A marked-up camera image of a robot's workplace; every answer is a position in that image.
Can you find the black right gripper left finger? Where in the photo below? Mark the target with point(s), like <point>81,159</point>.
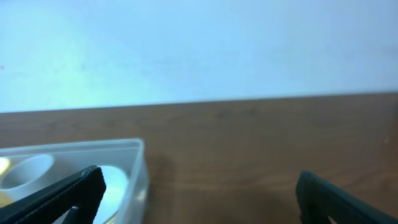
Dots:
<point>78,196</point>

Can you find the grey plastic bowl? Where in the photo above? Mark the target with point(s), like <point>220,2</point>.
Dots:
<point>116,181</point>

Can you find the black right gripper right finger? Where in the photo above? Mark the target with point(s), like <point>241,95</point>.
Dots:
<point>321,202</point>

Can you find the clear plastic container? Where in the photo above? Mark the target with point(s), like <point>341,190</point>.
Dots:
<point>127,153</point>

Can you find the grey plastic cup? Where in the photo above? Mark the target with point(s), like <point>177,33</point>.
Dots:
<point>29,176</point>

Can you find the yellow plastic cup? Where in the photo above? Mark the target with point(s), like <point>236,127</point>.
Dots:
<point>4,166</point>

